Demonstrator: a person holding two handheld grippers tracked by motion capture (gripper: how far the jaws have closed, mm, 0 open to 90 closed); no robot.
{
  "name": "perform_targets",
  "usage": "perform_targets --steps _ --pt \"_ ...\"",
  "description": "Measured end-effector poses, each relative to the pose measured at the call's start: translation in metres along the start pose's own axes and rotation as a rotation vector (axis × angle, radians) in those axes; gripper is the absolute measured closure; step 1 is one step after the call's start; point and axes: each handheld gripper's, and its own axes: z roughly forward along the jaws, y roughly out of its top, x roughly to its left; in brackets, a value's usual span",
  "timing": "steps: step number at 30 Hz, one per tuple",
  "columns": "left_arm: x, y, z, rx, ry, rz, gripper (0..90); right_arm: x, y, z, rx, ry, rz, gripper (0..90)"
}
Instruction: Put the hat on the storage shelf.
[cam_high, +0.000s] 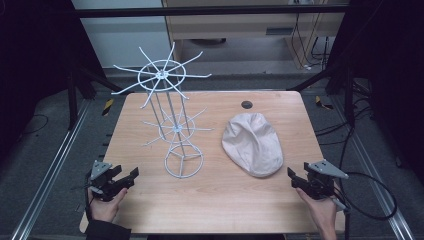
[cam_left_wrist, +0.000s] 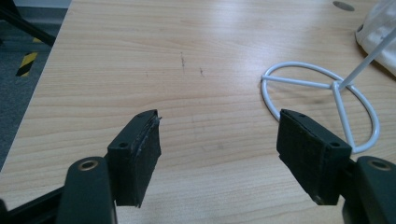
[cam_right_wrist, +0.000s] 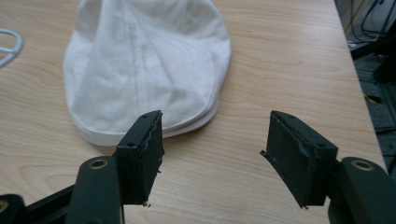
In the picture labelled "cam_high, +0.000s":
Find yellow black striped tape marker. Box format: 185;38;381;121
101;98;115;117
315;95;334;111

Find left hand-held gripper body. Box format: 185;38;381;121
87;160;129;203

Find black cables under desk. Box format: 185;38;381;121
290;12;332;71

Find white wire hat rack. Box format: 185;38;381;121
110;41;214;180

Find aluminium floor rail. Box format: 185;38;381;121
333;95;416;240
9;99;93;240

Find light wooden desk cabinet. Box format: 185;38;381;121
161;0;351;63

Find black horizontal frame bar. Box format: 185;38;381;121
71;4;350;19

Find black metal stand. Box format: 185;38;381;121
65;63;125;131

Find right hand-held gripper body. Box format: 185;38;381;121
298;159;350;201

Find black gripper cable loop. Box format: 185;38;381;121
328;171;398;222

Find beige cap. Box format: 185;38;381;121
221;112;285;179

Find person's right hand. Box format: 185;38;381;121
295;187;339;232

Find black curtain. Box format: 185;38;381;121
0;0;108;161
325;0;424;185

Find person's left hand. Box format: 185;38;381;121
87;187;129;224

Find thin black floor cable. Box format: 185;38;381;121
19;113;50;136

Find black floor cables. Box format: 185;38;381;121
314;79;381;148

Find white cabinet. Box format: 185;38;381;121
71;0;173;70

